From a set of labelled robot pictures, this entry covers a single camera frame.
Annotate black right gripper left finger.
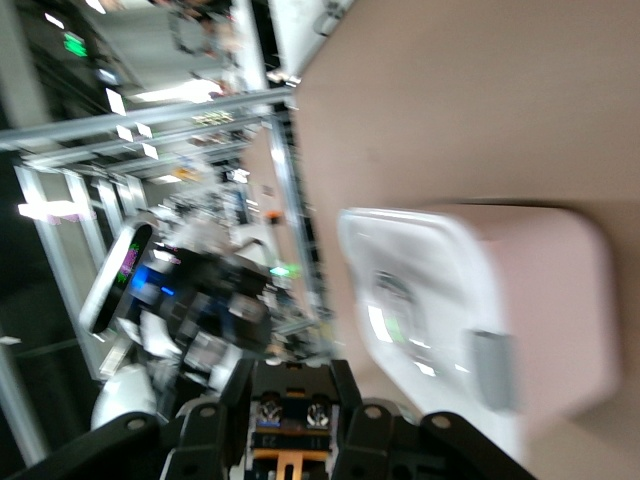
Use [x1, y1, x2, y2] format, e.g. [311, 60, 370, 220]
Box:
[9, 359, 255, 480]

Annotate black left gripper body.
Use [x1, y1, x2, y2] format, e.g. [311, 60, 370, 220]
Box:
[127, 248, 281, 364]

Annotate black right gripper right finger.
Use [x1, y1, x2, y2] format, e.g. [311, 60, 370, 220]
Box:
[328, 358, 536, 480]

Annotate white lunch box grey latches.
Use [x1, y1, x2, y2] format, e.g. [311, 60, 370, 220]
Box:
[337, 201, 622, 474]

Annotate green exit sign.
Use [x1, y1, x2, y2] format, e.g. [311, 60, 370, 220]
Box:
[62, 30, 90, 60]

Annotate aluminium profile frame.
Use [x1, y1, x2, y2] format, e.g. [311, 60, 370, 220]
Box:
[0, 87, 337, 466]

